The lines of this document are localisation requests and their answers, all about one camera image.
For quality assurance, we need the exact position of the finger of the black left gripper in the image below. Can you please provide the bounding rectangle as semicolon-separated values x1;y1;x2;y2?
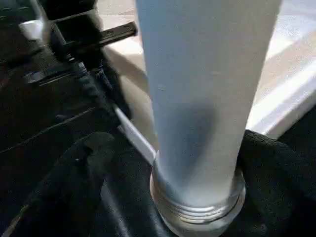
69;58;132;120

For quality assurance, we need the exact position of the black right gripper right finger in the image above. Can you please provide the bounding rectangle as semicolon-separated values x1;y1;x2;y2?
232;129;316;237

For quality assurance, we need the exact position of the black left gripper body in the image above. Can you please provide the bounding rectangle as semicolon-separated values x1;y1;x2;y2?
39;0;139;61

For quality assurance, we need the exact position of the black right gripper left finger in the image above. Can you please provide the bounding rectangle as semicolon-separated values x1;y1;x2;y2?
0;131;117;237

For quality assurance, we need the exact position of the white plastic table leg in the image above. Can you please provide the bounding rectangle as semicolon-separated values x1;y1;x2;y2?
136;0;283;237

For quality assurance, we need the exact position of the black work mat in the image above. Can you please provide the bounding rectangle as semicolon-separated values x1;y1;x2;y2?
0;0;316;237

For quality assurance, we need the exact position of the white plastic table top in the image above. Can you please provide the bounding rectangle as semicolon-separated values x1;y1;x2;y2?
96;0;316;166

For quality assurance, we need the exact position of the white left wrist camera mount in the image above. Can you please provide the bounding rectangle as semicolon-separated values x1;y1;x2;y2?
17;17;50;42

